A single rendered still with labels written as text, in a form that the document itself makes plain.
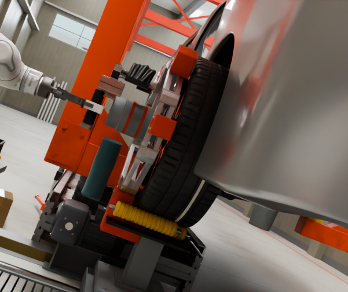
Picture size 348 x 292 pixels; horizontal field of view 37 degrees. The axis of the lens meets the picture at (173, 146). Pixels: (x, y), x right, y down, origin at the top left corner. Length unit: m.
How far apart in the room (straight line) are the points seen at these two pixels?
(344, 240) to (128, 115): 3.40
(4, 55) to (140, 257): 0.93
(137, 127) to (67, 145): 0.58
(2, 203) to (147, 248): 1.31
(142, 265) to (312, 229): 3.01
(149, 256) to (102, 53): 1.00
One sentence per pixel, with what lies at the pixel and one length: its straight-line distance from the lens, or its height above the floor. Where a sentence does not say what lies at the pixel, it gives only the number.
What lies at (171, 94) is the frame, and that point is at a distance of 1.81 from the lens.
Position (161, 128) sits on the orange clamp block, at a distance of 1.71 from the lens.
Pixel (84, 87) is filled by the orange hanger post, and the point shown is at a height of 0.91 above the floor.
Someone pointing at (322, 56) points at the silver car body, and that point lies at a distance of 1.20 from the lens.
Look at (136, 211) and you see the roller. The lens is 1.94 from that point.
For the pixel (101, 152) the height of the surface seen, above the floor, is 0.68.
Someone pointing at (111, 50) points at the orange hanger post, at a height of 1.13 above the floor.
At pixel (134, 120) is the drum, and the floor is 0.84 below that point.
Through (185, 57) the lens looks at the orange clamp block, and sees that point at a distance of 1.86.
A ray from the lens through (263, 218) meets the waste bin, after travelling 10.72.
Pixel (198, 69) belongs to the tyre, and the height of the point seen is 1.10.
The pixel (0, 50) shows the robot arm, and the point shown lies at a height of 0.88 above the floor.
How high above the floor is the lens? 0.78
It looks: 1 degrees up
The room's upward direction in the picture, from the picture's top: 22 degrees clockwise
